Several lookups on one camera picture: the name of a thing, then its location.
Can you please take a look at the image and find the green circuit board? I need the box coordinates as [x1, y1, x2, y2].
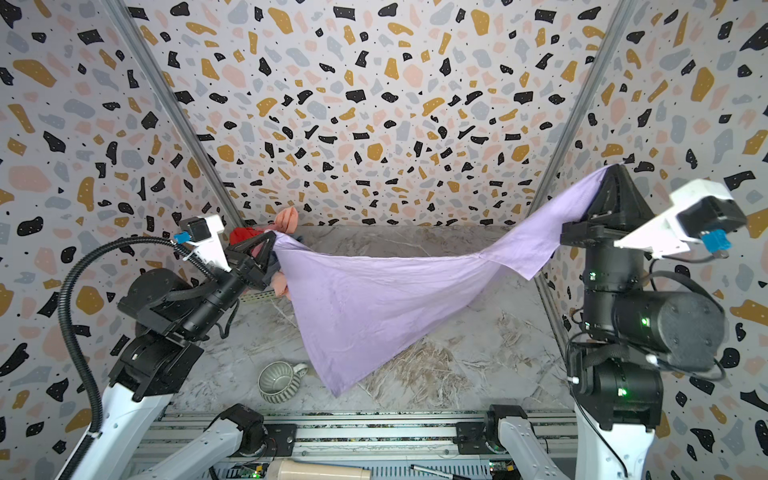
[226, 463, 269, 479]

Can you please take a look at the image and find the red t shirt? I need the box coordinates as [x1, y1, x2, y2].
[229, 227, 265, 246]

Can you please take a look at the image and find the black pen tool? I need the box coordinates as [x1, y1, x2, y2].
[410, 464, 463, 480]

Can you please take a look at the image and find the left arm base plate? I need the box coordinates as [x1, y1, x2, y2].
[258, 424, 298, 458]

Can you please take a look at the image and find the grey ribbed ceramic mug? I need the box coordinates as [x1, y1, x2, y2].
[257, 361, 309, 404]

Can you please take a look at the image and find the perforated laundry basket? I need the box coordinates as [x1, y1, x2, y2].
[239, 290, 277, 305]

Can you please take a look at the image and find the left corner aluminium post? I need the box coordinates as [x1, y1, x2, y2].
[104, 1, 245, 227]

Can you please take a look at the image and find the lilac t shirt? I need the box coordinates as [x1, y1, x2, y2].
[274, 168, 607, 396]

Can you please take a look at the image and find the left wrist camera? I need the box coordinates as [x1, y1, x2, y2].
[174, 214, 231, 272]

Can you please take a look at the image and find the right corner aluminium post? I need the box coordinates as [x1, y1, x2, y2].
[525, 0, 637, 218]

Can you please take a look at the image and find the corner aluminium post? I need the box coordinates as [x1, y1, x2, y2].
[525, 0, 637, 218]
[104, 1, 245, 227]

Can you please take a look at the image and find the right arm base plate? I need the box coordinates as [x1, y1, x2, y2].
[453, 421, 498, 455]

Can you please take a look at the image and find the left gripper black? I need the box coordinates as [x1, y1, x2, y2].
[190, 229, 278, 339]

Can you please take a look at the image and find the salmon t shirt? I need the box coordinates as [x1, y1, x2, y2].
[271, 207, 298, 300]

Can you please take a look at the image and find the beige cylinder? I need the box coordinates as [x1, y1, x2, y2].
[266, 459, 372, 480]

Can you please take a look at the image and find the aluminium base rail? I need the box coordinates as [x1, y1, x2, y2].
[132, 411, 577, 465]

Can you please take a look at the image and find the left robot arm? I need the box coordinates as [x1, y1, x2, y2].
[58, 218, 277, 479]

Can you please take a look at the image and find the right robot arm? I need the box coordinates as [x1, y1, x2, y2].
[533, 165, 743, 479]

